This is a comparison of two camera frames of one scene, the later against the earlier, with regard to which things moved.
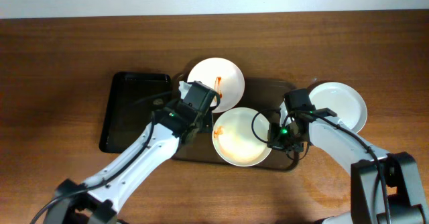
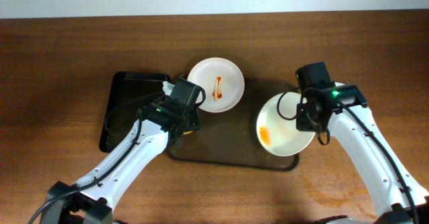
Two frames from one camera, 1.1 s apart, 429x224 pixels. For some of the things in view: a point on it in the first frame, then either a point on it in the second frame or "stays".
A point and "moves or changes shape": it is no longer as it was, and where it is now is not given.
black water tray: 129,106 stays
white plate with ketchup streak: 222,76 stays
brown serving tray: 263,96 stays
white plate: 240,137 moves or changes shape
